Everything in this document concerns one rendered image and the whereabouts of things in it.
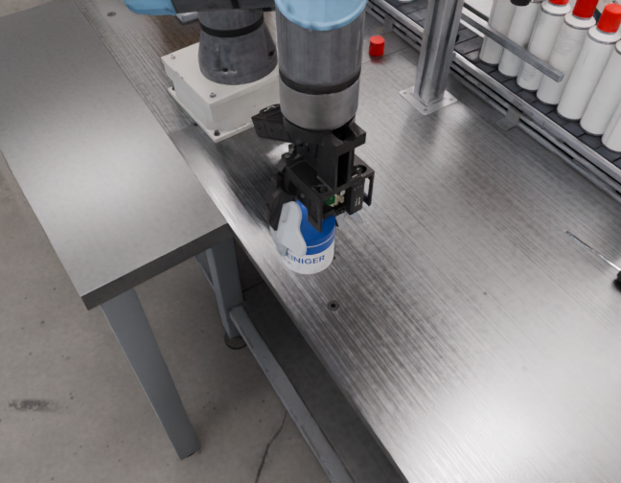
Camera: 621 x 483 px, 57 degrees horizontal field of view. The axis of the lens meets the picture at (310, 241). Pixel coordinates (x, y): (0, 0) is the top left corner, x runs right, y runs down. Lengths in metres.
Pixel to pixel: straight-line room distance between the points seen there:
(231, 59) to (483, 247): 0.55
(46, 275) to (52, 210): 1.05
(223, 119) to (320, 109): 0.59
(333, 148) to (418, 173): 0.53
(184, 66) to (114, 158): 0.22
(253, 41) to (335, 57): 0.59
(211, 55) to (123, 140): 0.24
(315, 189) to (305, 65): 0.14
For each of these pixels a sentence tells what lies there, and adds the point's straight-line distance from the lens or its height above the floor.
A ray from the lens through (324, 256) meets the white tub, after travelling 0.71.
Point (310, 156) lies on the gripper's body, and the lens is 0.59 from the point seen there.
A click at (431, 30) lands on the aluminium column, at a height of 0.98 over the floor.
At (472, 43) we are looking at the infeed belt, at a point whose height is 0.88.
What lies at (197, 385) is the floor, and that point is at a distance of 1.74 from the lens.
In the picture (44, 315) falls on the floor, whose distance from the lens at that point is 2.01.
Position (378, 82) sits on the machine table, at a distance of 1.26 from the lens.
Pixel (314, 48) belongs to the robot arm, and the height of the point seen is 1.29.
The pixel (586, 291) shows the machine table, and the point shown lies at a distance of 0.96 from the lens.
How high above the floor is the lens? 1.54
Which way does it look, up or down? 50 degrees down
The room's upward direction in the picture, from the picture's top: straight up
